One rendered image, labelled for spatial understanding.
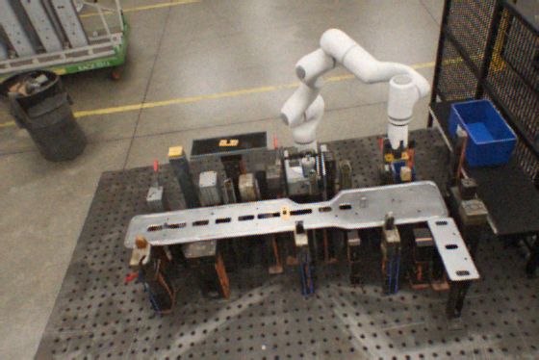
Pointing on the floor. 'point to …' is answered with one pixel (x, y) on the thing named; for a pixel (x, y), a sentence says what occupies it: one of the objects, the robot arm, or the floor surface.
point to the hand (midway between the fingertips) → (397, 152)
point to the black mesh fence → (491, 73)
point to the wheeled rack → (102, 45)
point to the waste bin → (43, 112)
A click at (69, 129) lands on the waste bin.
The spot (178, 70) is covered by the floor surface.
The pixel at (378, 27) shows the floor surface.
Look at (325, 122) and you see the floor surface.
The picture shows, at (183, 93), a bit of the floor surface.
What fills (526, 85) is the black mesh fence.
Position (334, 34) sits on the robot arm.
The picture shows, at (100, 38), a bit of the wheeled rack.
